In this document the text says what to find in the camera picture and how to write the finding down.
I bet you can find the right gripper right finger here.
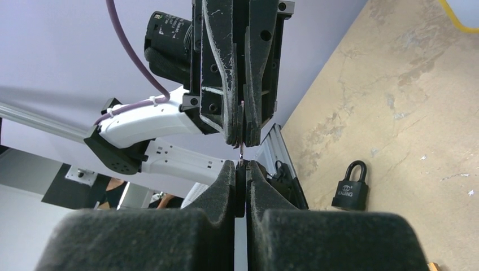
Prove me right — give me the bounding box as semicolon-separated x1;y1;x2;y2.
246;161;428;270

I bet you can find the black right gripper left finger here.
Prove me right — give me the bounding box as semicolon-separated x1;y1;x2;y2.
36;161;235;270

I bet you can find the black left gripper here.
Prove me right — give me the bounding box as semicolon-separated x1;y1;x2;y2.
180;1;295;147

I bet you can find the black-headed key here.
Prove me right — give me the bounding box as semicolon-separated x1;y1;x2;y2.
235;143;246;218

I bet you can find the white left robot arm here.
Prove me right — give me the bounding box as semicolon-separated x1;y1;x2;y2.
84;1;295;185

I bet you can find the black padlock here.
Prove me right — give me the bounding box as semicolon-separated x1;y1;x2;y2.
332;160;369;211

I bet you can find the white dry-erase board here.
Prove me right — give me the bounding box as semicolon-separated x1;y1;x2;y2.
439;0;478;33

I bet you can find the aluminium frame rail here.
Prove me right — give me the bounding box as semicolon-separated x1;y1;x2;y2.
254;124;297;178

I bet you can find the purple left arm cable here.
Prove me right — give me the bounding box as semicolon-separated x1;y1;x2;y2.
93;0;171;126

